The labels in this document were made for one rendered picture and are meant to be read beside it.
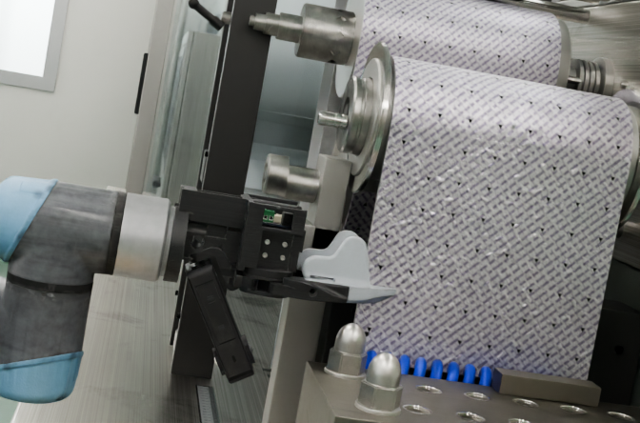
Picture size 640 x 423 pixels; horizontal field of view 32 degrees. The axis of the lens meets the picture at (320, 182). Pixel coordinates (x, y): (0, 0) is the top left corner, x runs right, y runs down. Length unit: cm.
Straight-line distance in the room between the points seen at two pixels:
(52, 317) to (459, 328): 37
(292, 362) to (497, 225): 25
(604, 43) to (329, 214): 50
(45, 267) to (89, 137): 561
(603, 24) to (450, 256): 51
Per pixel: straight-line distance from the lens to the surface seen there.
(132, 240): 97
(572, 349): 110
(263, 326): 172
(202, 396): 130
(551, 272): 108
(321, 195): 108
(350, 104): 105
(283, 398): 113
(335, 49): 130
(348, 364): 96
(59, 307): 99
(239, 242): 100
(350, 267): 100
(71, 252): 98
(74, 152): 659
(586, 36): 149
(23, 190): 98
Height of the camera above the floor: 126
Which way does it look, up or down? 4 degrees down
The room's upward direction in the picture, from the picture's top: 10 degrees clockwise
